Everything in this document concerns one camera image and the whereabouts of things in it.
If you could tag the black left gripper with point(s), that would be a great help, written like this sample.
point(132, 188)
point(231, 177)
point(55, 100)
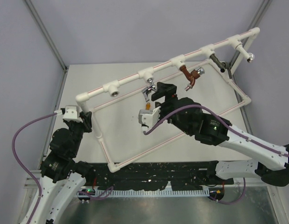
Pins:
point(88, 119)

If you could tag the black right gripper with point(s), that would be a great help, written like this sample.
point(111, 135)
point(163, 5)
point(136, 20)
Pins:
point(164, 89)

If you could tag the chrome lever faucet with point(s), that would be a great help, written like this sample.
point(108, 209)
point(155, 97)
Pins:
point(147, 90)

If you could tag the white PVC pipe frame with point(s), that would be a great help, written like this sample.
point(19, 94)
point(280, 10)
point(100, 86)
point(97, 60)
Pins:
point(240, 43)

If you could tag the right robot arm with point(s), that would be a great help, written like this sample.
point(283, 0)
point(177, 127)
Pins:
point(268, 161)

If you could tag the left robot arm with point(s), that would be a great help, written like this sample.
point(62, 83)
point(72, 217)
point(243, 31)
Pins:
point(61, 177)

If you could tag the yellow plastic faucet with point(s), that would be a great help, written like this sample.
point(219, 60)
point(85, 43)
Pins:
point(148, 105)

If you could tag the brown faucet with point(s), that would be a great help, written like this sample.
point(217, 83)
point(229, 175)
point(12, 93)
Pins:
point(191, 76)

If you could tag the dark grey metal faucet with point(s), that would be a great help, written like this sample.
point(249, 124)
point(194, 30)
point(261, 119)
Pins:
point(223, 66)

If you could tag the white faucet chrome tip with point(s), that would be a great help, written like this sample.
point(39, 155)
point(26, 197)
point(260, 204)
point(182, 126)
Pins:
point(248, 56)

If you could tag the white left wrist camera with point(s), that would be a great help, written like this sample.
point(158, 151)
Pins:
point(69, 113)

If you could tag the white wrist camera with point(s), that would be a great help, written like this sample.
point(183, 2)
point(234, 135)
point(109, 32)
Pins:
point(69, 113)
point(149, 119)

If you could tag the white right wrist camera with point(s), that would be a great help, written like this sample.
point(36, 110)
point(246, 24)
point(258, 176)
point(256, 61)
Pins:
point(149, 119)

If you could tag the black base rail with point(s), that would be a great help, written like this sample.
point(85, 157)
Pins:
point(153, 176)

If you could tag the white slotted cable duct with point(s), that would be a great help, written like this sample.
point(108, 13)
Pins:
point(159, 193)

